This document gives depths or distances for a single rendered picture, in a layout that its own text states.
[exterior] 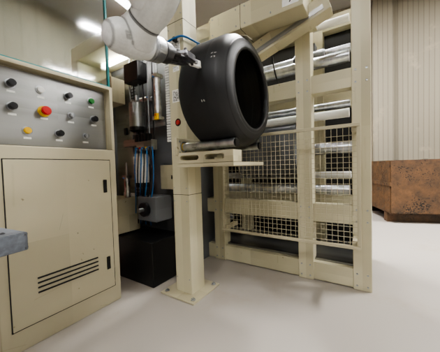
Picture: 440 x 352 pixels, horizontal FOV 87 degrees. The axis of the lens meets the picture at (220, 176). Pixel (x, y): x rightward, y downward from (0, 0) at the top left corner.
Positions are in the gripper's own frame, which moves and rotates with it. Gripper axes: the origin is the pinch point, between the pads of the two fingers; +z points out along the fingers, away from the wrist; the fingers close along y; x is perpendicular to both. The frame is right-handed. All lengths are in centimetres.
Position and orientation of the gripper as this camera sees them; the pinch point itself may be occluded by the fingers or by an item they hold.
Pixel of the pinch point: (195, 63)
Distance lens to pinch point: 113.0
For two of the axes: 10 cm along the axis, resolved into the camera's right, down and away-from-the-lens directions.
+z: 5.3, -1.8, 8.3
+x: 1.1, 9.8, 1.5
